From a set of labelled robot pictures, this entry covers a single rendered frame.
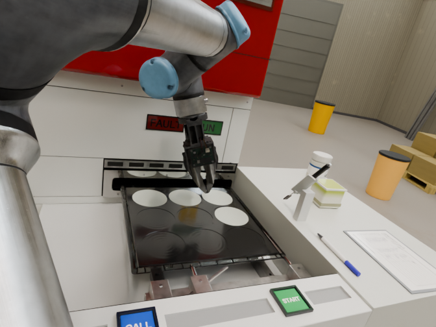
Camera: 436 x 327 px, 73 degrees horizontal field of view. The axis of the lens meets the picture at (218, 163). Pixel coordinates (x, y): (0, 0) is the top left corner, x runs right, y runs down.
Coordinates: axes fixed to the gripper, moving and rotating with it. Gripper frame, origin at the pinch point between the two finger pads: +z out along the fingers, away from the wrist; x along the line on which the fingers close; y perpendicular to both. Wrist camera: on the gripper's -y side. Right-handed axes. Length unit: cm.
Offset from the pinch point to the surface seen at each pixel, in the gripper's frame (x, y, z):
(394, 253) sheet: 41.0, 18.5, 19.1
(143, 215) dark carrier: -17.6, 1.1, 3.8
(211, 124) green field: 6.3, -21.2, -12.4
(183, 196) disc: -7.0, -11.8, 6.3
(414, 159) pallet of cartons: 331, -315, 156
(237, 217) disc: 7.3, -2.2, 12.2
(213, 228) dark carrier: -0.2, 4.3, 10.2
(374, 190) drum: 211, -237, 148
